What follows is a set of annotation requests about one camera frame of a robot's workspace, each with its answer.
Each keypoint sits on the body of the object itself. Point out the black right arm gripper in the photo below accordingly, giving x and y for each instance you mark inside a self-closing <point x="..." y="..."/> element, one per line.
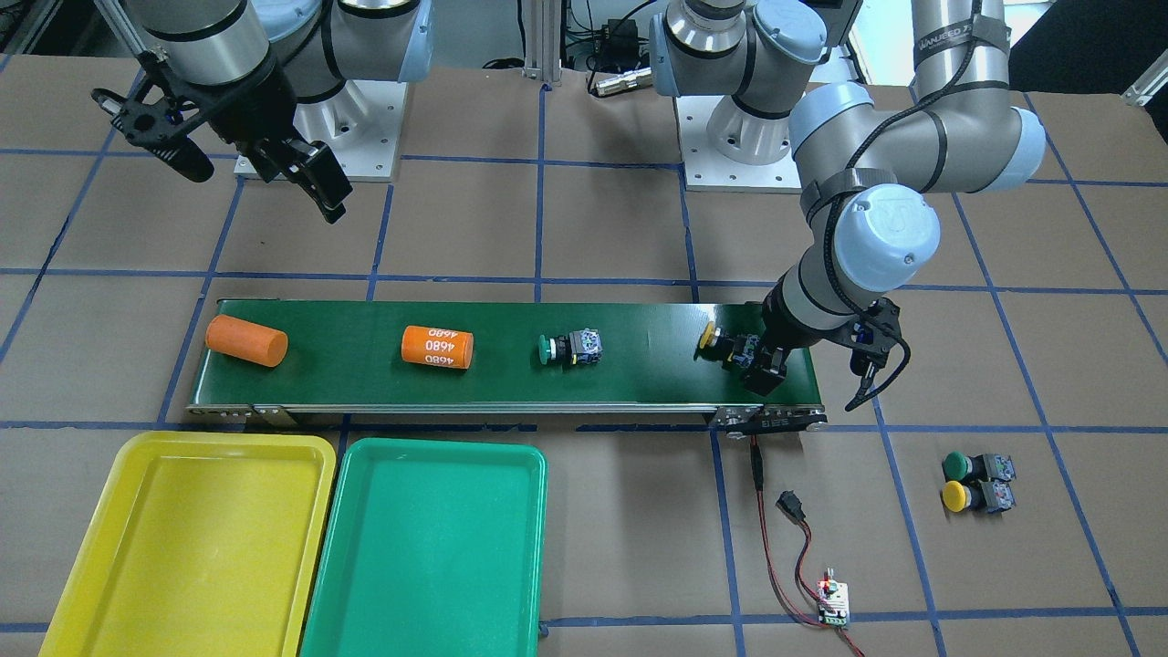
<point x="245" y="108"/>

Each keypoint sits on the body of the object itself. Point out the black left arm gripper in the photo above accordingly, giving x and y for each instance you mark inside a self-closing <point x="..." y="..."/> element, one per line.
<point x="786" y="329"/>

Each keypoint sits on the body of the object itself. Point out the yellow push button front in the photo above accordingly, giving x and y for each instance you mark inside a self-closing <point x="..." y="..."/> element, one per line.
<point x="739" y="350"/>

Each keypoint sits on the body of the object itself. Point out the yellow push button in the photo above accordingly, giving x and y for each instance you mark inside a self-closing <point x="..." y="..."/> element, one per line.
<point x="739" y="350"/>
<point x="984" y="497"/>

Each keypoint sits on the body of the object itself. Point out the green push button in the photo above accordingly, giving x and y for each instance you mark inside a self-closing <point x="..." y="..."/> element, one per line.
<point x="967" y="468"/>
<point x="576" y="347"/>

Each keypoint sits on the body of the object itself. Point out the plain orange cylinder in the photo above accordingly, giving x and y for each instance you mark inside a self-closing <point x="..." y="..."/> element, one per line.
<point x="246" y="341"/>

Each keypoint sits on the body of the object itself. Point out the orange cylinder with label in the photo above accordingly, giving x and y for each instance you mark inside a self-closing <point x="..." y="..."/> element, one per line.
<point x="437" y="347"/>

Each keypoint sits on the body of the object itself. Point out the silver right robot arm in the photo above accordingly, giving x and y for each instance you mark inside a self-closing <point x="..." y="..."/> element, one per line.
<point x="318" y="87"/>

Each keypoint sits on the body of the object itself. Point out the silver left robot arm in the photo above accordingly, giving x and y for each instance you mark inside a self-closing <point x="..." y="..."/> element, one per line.
<point x="864" y="175"/>

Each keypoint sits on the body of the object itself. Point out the green conveyor belt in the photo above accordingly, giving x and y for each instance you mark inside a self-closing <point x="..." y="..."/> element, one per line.
<point x="344" y="358"/>

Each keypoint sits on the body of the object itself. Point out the small controller circuit board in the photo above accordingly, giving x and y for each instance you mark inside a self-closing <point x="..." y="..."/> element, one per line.
<point x="833" y="602"/>

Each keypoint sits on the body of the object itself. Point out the yellow plastic tray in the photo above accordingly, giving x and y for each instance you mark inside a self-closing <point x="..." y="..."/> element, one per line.
<point x="202" y="544"/>

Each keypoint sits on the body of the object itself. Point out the green plastic tray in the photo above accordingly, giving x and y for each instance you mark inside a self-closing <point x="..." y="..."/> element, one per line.
<point x="433" y="548"/>

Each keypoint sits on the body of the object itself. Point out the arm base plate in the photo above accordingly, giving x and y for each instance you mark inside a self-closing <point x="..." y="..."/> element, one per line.
<point x="725" y="150"/>
<point x="362" y="124"/>

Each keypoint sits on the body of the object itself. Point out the aluminium frame post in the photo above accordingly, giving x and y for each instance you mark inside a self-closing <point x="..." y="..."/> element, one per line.
<point x="541" y="28"/>

